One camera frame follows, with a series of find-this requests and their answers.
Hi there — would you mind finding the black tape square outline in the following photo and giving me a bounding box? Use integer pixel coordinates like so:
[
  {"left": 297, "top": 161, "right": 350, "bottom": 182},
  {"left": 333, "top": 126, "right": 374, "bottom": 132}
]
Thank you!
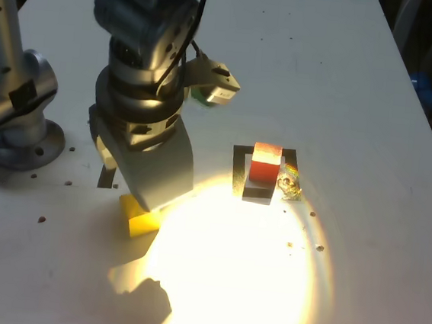
[{"left": 229, "top": 143, "right": 307, "bottom": 204}]

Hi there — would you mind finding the yellow cube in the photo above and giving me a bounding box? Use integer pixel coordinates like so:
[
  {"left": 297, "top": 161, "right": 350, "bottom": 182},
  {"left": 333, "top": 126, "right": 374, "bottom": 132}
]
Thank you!
[{"left": 115, "top": 193, "right": 165, "bottom": 242}]

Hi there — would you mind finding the green cube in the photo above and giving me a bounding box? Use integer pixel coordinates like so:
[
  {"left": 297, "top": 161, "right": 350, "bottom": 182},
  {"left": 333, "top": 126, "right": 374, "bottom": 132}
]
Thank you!
[{"left": 188, "top": 86, "right": 215, "bottom": 109}]

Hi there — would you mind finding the black tape strip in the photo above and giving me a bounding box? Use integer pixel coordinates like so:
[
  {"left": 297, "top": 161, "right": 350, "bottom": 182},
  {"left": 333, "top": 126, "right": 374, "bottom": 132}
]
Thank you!
[{"left": 97, "top": 162, "right": 117, "bottom": 191}]

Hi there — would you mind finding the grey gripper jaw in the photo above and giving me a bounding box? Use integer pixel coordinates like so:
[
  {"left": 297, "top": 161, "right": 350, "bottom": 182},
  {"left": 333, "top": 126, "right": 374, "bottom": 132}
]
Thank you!
[
  {"left": 83, "top": 104, "right": 123, "bottom": 172},
  {"left": 96, "top": 111, "right": 201, "bottom": 217}
]

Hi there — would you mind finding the black camera cable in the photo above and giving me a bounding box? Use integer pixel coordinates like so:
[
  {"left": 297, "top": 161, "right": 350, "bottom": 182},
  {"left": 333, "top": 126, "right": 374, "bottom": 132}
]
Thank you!
[{"left": 157, "top": 0, "right": 217, "bottom": 93}]

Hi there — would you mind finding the blue plastic object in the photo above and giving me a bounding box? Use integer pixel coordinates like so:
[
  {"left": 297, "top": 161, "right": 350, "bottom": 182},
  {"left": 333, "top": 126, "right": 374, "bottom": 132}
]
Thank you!
[{"left": 404, "top": 69, "right": 432, "bottom": 114}]

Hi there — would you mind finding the grey gripper camera box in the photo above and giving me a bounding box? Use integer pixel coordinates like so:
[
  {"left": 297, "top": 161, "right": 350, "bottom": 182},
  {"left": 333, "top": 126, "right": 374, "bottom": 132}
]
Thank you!
[{"left": 183, "top": 53, "right": 245, "bottom": 107}]

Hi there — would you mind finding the red cube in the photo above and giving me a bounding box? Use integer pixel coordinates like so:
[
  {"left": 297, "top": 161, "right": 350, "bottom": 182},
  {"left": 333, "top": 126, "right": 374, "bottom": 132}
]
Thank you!
[{"left": 248, "top": 141, "right": 283, "bottom": 185}]

